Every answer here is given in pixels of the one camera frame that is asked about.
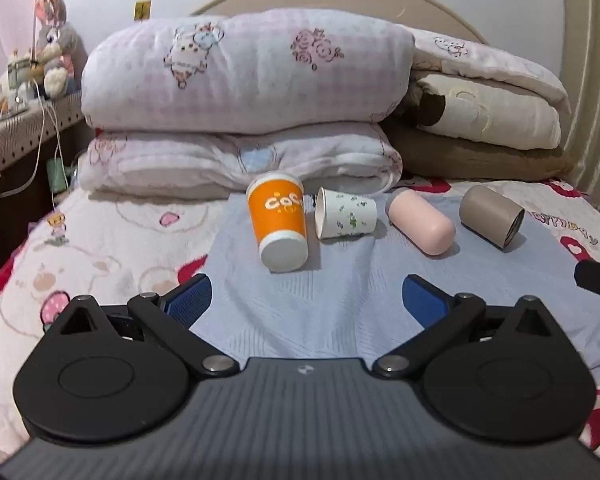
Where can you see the light blue cloth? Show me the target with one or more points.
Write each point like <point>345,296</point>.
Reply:
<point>340,305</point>

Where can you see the taupe plastic cup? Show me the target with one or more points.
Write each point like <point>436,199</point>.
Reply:
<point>490,216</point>

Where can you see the grey plush bunny toy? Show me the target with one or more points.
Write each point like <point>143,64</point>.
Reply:
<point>54,47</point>

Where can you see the yellow wall sticker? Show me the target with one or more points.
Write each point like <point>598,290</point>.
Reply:
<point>143,9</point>

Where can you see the brown pillow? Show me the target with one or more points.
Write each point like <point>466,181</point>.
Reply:
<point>475,157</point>

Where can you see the white floral paper cup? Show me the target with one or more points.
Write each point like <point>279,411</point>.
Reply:
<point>347,214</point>

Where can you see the pink floral folded quilt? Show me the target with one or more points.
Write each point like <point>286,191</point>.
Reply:
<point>485,62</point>

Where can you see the white clutter on bedside table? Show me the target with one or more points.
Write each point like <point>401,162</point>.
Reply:
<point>11,85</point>

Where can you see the small green pouch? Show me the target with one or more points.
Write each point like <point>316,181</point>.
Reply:
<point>57,169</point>

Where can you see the cream folded blanket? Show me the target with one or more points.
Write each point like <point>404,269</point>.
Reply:
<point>500,112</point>

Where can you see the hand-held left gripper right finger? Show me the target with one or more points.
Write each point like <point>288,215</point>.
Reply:
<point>422,300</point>

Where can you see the pink white folded blanket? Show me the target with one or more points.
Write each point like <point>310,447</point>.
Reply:
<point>190,160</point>

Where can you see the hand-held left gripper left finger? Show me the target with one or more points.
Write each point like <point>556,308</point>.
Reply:
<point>191,299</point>

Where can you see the bedside table with patterned cloth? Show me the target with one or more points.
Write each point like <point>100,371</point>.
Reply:
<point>20,150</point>

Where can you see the pink checked folded quilt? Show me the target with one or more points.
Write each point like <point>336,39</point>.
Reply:
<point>250,75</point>

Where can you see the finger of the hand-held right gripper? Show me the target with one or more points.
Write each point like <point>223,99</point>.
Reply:
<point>597,277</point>

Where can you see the pink plastic cup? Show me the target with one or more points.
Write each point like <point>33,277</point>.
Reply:
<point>422,224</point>

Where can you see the orange paper cup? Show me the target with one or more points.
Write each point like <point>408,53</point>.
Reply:
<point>279,220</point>

